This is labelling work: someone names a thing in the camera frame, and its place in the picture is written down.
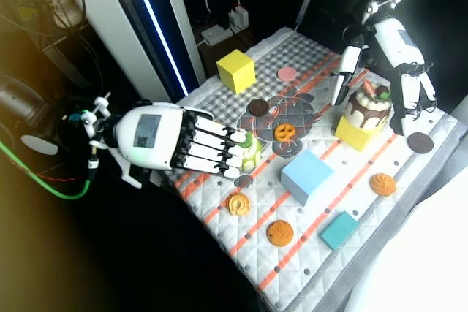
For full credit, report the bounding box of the orange pretzel cookie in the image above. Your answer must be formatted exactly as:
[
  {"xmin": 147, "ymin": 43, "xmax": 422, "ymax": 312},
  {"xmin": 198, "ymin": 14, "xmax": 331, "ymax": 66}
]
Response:
[{"xmin": 273, "ymin": 122, "xmax": 297, "ymax": 143}]

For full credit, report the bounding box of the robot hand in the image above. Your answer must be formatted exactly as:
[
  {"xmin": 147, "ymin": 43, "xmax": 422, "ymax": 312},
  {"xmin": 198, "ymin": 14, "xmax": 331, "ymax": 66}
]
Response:
[
  {"xmin": 330, "ymin": 15, "xmax": 439, "ymax": 137},
  {"xmin": 109, "ymin": 101, "xmax": 249, "ymax": 180}
]

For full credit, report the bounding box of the brown wooden box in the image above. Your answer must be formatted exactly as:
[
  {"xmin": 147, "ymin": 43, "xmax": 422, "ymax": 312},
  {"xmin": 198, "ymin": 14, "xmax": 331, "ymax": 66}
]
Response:
[{"xmin": 193, "ymin": 23, "xmax": 255, "ymax": 77}]

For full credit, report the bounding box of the pink sandwich cookie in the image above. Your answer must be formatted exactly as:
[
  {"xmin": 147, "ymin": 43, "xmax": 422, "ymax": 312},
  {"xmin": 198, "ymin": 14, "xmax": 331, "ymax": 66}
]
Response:
[{"xmin": 277, "ymin": 66, "xmax": 298, "ymax": 81}]

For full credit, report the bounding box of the light blue block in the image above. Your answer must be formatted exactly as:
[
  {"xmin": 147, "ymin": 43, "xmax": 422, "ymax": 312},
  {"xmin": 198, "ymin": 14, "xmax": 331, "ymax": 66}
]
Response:
[{"xmin": 280, "ymin": 149, "xmax": 335, "ymax": 207}]

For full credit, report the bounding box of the chocolate drip toy cake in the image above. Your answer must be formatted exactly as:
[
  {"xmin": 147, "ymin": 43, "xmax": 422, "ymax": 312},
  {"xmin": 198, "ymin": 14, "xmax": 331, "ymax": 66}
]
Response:
[{"xmin": 344, "ymin": 78, "xmax": 393, "ymax": 132}]

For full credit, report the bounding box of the orange rosette cookie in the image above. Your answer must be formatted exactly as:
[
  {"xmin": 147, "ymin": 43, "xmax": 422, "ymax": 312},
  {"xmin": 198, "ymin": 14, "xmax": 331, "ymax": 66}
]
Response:
[{"xmin": 369, "ymin": 172, "xmax": 397, "ymax": 197}]

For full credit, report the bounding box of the green white toy cupcake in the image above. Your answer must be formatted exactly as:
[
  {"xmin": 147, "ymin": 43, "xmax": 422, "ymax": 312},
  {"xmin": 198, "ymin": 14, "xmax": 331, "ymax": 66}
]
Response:
[{"xmin": 236, "ymin": 130, "xmax": 264, "ymax": 174}]

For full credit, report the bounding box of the white plug adapter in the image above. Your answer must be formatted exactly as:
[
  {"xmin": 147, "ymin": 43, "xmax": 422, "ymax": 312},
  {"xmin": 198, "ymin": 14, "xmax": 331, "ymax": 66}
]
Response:
[{"xmin": 227, "ymin": 4, "xmax": 251, "ymax": 30}]

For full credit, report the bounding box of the dark brown sandwich cookie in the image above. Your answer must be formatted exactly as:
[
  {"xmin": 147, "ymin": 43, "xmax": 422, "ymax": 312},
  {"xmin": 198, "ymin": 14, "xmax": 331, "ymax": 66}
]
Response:
[
  {"xmin": 407, "ymin": 132, "xmax": 434, "ymax": 153},
  {"xmin": 248, "ymin": 99, "xmax": 271, "ymax": 117}
]

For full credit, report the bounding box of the grey quilt with bear print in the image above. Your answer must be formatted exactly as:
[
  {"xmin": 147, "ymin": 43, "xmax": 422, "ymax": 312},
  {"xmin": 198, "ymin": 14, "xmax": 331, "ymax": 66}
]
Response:
[{"xmin": 160, "ymin": 26, "xmax": 460, "ymax": 312}]

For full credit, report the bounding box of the green cable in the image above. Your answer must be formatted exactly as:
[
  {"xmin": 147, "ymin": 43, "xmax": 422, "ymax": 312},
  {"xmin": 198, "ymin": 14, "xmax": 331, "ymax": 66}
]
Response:
[{"xmin": 0, "ymin": 139, "xmax": 92, "ymax": 202}]

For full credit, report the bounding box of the small yellow block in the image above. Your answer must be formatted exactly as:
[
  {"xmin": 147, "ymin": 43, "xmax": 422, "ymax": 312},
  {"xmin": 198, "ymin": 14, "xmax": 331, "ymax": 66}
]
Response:
[{"xmin": 334, "ymin": 114, "xmax": 382, "ymax": 153}]

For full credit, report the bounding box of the teal block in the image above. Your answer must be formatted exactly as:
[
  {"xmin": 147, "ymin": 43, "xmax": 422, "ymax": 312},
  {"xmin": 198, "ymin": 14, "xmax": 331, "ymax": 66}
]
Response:
[{"xmin": 319, "ymin": 210, "xmax": 361, "ymax": 251}]

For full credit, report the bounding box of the white column with blue strip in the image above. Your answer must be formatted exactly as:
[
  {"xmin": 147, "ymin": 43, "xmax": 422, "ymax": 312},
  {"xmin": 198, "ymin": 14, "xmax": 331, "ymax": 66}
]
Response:
[{"xmin": 49, "ymin": 0, "xmax": 206, "ymax": 103}]

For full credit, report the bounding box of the white power strip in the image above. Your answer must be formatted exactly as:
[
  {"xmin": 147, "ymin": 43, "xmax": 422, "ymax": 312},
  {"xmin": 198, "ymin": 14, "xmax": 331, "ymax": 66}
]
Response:
[{"xmin": 200, "ymin": 24, "xmax": 236, "ymax": 47}]

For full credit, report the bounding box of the yellow swirl butter cookie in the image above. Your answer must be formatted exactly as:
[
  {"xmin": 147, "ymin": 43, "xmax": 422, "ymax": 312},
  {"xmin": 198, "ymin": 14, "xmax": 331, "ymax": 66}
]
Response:
[{"xmin": 226, "ymin": 191, "xmax": 252, "ymax": 217}]

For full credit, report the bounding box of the yellow pebbled block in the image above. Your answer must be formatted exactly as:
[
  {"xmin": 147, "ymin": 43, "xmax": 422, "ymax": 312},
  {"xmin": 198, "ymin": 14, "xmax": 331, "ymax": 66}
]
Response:
[{"xmin": 216, "ymin": 48, "xmax": 257, "ymax": 95}]

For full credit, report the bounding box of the chocolate chip cookie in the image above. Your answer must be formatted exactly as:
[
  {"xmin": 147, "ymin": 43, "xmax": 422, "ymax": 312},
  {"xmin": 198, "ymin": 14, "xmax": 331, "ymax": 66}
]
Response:
[{"xmin": 266, "ymin": 219, "xmax": 295, "ymax": 248}]

